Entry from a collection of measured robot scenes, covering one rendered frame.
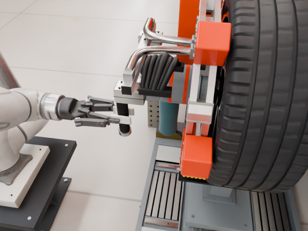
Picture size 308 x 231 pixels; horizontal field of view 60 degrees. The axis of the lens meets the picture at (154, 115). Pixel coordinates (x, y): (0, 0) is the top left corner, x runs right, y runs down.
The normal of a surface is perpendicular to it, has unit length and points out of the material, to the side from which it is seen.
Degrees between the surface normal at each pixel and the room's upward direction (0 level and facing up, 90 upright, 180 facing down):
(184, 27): 90
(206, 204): 0
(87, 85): 0
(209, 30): 35
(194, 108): 45
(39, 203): 0
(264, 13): 19
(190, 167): 90
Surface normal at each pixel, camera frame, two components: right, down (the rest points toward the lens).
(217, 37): -0.10, -0.21
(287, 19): -0.06, -0.43
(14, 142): 0.91, 0.22
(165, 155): 0.00, -0.73
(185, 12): -0.17, 0.68
